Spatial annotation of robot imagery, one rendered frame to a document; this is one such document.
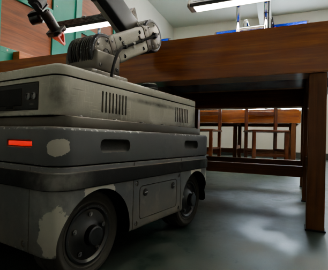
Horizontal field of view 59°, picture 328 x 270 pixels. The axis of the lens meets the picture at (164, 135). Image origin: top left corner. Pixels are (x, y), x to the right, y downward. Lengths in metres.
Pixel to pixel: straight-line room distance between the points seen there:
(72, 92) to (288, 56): 0.84
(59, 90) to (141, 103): 0.28
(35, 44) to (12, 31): 0.18
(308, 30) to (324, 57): 0.12
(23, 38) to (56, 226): 1.80
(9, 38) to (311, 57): 1.77
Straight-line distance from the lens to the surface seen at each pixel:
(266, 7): 1.82
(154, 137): 0.83
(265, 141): 6.54
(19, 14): 2.31
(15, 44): 2.23
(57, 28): 1.81
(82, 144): 0.62
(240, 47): 1.26
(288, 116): 4.23
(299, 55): 1.23
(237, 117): 4.27
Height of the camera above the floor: 0.32
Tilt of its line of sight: 1 degrees up
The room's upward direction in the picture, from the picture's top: 2 degrees clockwise
